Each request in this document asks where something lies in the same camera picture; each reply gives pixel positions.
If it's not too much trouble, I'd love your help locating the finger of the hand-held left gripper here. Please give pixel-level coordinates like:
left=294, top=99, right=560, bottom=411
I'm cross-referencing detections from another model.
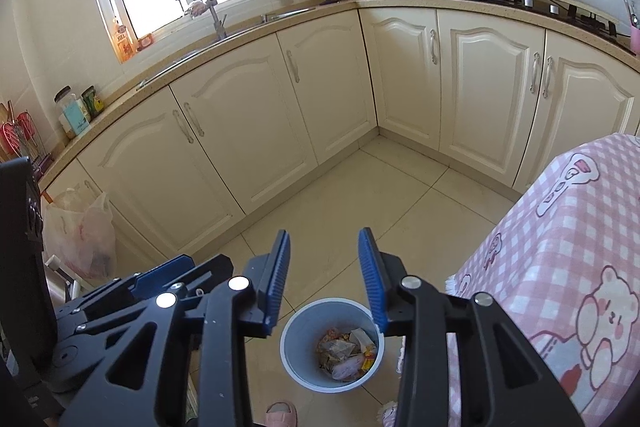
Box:
left=56, top=255, right=197, bottom=323
left=75, top=255, right=235, bottom=338

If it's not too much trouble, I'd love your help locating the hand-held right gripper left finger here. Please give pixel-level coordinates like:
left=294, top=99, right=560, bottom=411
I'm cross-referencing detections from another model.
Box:
left=59, top=229, right=292, bottom=427

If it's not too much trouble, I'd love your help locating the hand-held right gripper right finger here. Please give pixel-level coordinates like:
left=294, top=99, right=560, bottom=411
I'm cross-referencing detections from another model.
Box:
left=357, top=227, right=586, bottom=427

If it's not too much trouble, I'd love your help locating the grey trash bin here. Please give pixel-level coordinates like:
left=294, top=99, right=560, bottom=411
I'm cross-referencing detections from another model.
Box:
left=279, top=298, right=386, bottom=393

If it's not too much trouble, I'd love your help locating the white plastic shopping bag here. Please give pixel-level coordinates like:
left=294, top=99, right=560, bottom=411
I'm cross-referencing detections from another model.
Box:
left=41, top=188, right=117, bottom=280

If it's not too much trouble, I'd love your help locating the teal packet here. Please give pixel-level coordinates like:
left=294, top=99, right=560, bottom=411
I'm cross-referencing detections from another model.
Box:
left=62, top=99, right=91, bottom=138

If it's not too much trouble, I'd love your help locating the glass jar black lid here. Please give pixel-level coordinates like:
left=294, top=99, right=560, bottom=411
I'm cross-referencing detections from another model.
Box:
left=54, top=86, right=76, bottom=118

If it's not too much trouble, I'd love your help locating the green packet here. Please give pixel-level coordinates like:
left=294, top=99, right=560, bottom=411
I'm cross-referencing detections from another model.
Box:
left=81, top=86, right=105, bottom=116

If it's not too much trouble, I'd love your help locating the pink checked tablecloth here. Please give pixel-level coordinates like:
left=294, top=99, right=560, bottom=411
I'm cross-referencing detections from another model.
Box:
left=397, top=133, right=640, bottom=427

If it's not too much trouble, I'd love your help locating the orange bottle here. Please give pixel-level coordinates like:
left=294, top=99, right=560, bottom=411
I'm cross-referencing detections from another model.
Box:
left=114, top=19, right=137, bottom=64

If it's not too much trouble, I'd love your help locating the steel faucet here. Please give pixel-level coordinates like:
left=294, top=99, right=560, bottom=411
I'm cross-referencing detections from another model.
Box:
left=174, top=0, right=228, bottom=42

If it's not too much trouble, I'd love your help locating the steel sink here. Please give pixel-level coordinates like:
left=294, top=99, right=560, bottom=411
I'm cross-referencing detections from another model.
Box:
left=135, top=7, right=311, bottom=90

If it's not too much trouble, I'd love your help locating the black gas stove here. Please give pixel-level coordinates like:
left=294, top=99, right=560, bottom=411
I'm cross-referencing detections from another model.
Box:
left=444, top=0, right=633, bottom=42

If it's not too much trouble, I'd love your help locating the red wire rack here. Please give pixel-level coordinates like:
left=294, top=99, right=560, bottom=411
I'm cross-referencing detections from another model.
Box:
left=0, top=109, right=40, bottom=160

